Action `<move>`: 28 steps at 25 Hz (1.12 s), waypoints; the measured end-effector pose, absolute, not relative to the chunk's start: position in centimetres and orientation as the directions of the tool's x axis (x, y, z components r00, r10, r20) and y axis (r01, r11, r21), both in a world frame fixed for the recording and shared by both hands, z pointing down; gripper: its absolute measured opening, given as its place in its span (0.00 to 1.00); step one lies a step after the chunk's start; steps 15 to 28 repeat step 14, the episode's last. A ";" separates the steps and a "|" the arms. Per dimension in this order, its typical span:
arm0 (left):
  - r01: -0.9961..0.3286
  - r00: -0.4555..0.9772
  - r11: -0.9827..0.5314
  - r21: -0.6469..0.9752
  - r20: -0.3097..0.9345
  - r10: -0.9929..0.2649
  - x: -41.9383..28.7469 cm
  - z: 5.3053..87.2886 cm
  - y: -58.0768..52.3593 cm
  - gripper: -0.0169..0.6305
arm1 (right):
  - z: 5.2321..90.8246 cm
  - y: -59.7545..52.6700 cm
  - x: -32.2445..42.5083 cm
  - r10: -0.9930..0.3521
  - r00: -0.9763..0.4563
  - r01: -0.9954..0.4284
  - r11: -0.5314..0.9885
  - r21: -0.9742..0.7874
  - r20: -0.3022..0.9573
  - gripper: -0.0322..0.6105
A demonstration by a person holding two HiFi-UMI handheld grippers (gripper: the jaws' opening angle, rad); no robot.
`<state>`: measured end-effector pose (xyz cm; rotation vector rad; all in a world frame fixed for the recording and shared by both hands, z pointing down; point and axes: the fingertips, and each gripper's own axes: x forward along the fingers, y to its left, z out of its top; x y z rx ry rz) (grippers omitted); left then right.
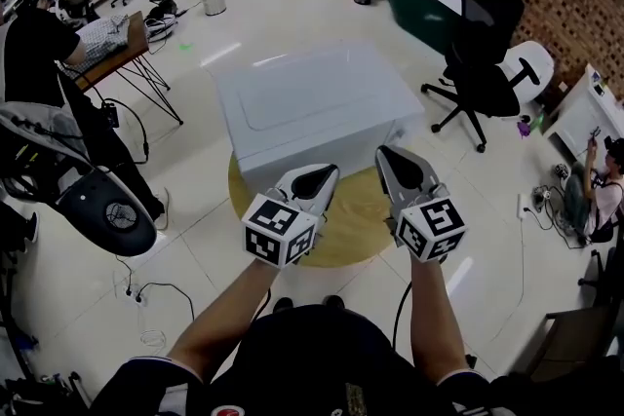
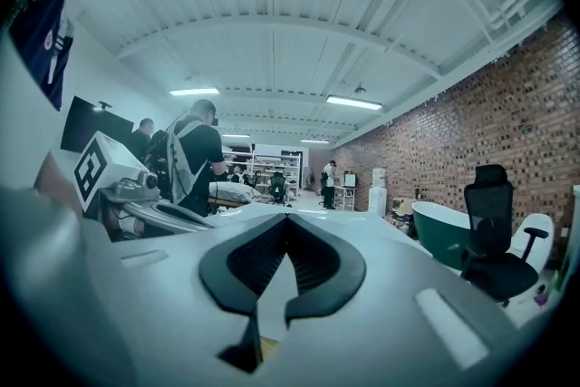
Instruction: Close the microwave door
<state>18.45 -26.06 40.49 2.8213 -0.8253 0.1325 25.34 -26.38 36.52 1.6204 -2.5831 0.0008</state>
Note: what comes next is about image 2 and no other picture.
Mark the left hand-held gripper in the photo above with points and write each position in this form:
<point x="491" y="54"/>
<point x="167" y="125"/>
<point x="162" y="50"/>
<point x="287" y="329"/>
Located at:
<point x="109" y="167"/>

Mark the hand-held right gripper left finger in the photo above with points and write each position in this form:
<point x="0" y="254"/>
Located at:
<point x="217" y="276"/>

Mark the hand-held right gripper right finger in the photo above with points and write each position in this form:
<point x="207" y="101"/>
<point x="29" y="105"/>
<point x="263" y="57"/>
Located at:
<point x="344" y="276"/>

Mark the person's left forearm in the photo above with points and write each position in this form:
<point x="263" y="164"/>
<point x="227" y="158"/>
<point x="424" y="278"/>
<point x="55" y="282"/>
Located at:
<point x="56" y="183"/>

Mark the small black webcam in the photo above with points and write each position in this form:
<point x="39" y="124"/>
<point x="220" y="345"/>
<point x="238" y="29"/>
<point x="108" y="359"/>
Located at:
<point x="103" y="105"/>

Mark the small white table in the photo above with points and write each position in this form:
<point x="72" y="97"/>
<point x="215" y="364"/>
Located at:
<point x="345" y="195"/>

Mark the grey pillow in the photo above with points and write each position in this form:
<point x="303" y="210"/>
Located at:
<point x="235" y="191"/>

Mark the white water dispenser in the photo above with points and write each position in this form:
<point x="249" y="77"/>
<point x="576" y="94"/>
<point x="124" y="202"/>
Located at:
<point x="377" y="195"/>

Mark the small computer monitor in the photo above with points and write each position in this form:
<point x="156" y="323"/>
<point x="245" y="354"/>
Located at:
<point x="350" y="179"/>

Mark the green bathtub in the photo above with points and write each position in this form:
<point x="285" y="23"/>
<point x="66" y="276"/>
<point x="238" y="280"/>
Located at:
<point x="437" y="235"/>

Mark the small black office chair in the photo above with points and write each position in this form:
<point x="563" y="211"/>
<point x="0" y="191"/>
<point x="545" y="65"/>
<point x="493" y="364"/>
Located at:
<point x="277" y="186"/>

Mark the long ceiling light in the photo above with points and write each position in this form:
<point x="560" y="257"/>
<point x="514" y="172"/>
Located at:
<point x="235" y="135"/>
<point x="194" y="91"/>
<point x="315" y="141"/>
<point x="354" y="102"/>

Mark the white storage shelves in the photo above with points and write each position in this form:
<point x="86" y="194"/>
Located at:
<point x="285" y="167"/>

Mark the person's navy shirt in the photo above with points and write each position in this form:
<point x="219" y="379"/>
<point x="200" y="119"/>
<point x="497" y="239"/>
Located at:
<point x="47" y="41"/>

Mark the black mesh office chair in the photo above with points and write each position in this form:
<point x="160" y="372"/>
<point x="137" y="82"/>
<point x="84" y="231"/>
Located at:
<point x="494" y="240"/>

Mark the black wall screen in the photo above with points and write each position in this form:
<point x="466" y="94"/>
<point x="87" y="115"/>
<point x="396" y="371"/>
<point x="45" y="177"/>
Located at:
<point x="90" y="127"/>

